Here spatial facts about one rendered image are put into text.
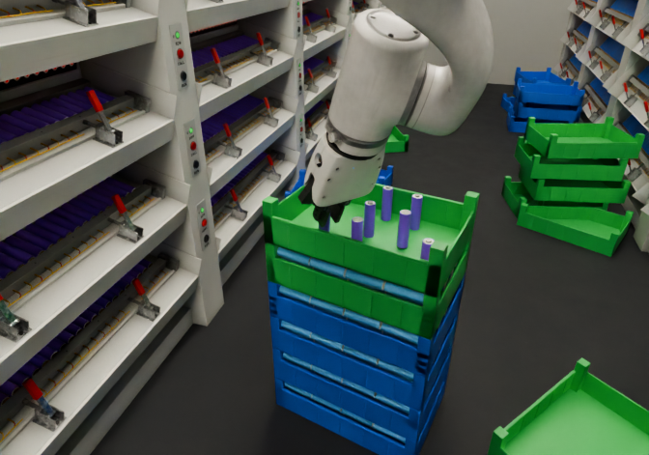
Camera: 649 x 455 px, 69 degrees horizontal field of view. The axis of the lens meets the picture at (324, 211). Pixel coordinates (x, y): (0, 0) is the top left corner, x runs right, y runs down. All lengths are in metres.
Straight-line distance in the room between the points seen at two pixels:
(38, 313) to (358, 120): 0.56
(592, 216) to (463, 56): 1.47
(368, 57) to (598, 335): 1.03
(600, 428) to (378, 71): 0.87
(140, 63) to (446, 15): 0.68
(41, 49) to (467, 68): 0.55
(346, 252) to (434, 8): 0.40
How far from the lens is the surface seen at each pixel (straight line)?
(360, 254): 0.71
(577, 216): 1.88
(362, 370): 0.85
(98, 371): 0.98
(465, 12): 0.47
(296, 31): 1.62
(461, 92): 0.51
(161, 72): 0.98
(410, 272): 0.69
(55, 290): 0.87
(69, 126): 0.88
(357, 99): 0.55
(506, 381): 1.17
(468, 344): 1.23
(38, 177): 0.79
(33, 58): 0.75
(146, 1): 0.96
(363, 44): 0.52
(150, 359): 1.15
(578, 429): 1.14
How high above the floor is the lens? 0.83
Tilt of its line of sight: 29 degrees down
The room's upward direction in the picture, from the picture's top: straight up
